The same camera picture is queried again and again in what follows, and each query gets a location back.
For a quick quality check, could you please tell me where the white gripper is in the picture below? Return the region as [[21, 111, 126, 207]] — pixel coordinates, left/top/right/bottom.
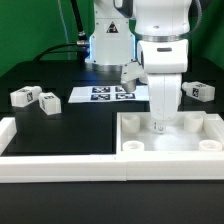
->
[[147, 74, 182, 133]]

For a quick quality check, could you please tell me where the white square tabletop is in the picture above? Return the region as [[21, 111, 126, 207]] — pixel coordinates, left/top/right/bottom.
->
[[116, 111, 224, 160]]

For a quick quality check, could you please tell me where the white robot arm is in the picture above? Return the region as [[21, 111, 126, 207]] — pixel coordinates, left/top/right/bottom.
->
[[85, 0, 192, 133]]

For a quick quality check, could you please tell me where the white sheet with fiducial tags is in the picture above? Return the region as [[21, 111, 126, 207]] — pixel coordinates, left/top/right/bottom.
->
[[69, 85, 149, 103]]

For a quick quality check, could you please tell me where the white L-shaped obstacle fence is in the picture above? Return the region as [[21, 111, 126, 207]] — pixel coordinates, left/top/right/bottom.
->
[[0, 117, 224, 183]]

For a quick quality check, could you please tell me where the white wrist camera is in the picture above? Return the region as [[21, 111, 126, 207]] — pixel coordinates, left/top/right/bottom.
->
[[121, 61, 147, 93]]

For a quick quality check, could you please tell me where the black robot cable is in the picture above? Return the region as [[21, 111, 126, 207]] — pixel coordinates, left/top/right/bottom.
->
[[33, 0, 90, 62]]

